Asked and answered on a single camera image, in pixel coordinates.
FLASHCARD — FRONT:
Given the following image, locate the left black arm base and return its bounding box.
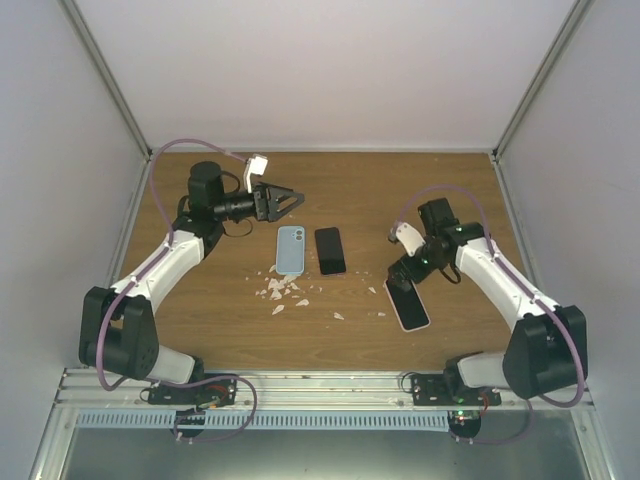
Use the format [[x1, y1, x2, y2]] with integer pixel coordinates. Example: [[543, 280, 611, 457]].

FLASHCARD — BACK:
[[140, 373, 237, 410]]

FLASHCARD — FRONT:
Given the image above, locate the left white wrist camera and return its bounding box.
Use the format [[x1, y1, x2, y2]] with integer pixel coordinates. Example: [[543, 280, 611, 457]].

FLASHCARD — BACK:
[[242, 154, 269, 193]]

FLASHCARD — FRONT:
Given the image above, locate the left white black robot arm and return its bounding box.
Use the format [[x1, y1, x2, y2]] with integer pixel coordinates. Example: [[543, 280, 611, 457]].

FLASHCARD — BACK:
[[78, 155, 305, 404]]

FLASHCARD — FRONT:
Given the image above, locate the right aluminium frame post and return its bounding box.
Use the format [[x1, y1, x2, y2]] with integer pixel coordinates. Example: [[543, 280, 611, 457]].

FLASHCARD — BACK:
[[490, 0, 593, 163]]

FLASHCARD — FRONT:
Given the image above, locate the purple smartphone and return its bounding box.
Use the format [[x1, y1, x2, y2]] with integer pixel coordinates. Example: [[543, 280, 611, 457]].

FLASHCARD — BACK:
[[314, 227, 346, 276]]

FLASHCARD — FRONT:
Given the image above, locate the smartphone in pink case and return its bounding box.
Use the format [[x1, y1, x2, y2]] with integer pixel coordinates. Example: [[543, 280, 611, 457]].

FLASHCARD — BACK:
[[384, 281, 431, 333]]

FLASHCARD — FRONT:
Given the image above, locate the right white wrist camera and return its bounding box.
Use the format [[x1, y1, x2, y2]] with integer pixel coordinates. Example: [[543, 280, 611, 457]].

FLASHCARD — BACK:
[[388, 221, 425, 257]]

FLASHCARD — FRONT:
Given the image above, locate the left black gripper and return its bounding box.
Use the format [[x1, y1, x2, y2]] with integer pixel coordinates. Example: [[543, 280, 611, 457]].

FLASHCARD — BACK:
[[214, 181, 304, 222]]

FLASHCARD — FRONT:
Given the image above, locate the left aluminium frame post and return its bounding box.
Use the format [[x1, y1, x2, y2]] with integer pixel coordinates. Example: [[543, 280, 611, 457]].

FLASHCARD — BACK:
[[58, 0, 152, 161]]

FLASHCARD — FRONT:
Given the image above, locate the aluminium frame post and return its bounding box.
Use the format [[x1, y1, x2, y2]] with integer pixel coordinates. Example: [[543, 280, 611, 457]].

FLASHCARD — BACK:
[[490, 0, 593, 163], [58, 0, 152, 161]]

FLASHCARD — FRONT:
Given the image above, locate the light blue phone case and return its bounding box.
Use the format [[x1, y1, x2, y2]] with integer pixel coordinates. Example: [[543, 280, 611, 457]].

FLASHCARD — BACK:
[[275, 226, 306, 275]]

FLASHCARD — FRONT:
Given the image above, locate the aluminium mounting rail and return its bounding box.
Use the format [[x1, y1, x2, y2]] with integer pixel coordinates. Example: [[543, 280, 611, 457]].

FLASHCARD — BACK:
[[53, 367, 595, 409]]

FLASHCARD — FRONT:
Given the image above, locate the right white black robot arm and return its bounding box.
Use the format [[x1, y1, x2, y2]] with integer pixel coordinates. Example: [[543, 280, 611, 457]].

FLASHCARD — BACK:
[[386, 198, 588, 408]]

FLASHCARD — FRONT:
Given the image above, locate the white debris pile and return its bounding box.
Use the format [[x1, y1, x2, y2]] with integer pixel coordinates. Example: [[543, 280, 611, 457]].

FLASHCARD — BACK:
[[246, 268, 315, 316]]

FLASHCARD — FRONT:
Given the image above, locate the grey slotted cable duct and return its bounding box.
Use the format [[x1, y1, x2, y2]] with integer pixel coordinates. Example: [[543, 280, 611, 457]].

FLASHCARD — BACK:
[[76, 409, 449, 432]]

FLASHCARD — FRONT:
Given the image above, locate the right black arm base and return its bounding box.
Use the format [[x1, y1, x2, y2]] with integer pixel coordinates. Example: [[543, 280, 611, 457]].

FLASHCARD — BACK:
[[399, 369, 502, 407]]

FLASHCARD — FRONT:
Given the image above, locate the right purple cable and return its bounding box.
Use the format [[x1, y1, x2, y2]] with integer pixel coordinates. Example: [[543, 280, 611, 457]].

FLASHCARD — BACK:
[[397, 183, 587, 446]]

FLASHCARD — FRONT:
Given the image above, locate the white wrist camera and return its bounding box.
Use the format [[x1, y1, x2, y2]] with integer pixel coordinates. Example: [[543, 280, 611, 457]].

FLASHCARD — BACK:
[[242, 154, 269, 193], [388, 221, 425, 257]]

